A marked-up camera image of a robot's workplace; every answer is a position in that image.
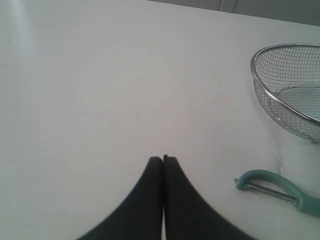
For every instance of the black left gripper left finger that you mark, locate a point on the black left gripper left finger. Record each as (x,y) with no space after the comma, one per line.
(140,215)

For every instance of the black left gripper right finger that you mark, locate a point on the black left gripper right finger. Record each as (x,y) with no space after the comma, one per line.
(187,216)

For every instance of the teal handled peeler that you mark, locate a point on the teal handled peeler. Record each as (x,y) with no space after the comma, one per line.
(292,194)

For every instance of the oval steel mesh basket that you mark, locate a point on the oval steel mesh basket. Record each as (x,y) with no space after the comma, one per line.
(286,80)

